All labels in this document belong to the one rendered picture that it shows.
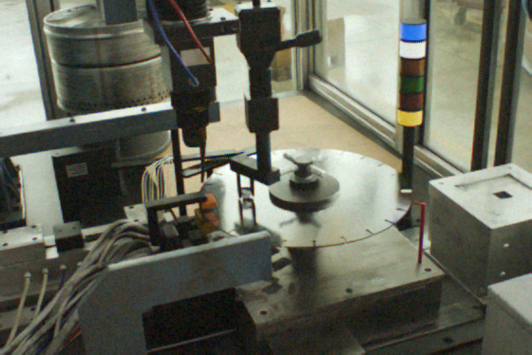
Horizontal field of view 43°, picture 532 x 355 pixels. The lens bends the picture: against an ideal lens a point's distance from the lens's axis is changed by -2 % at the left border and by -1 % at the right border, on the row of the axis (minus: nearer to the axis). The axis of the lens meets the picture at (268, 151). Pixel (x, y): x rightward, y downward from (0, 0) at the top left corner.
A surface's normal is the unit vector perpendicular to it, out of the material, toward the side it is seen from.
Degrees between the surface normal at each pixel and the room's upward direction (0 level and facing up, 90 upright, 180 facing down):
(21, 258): 90
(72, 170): 90
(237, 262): 90
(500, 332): 90
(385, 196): 0
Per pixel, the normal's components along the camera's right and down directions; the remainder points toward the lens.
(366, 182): -0.04, -0.91
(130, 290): 0.34, 0.36
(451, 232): -0.94, 0.17
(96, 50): 0.03, 0.40
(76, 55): -0.31, 0.40
